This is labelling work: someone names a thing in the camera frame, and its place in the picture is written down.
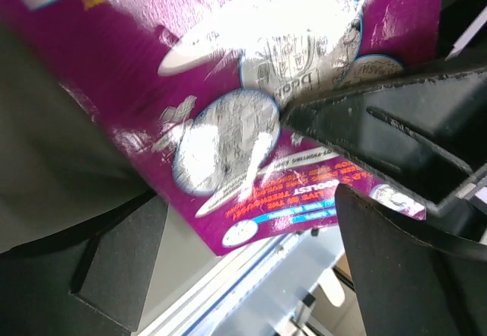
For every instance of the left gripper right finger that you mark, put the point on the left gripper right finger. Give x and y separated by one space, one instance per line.
409 277

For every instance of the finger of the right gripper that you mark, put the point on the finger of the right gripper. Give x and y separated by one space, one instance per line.
423 132

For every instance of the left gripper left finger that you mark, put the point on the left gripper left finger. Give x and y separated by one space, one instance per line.
91 279

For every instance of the purple cartoon cover book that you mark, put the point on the purple cartoon cover book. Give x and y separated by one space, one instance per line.
192 92

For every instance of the aluminium mounting rail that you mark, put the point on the aluminium mounting rail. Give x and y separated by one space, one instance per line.
254 290

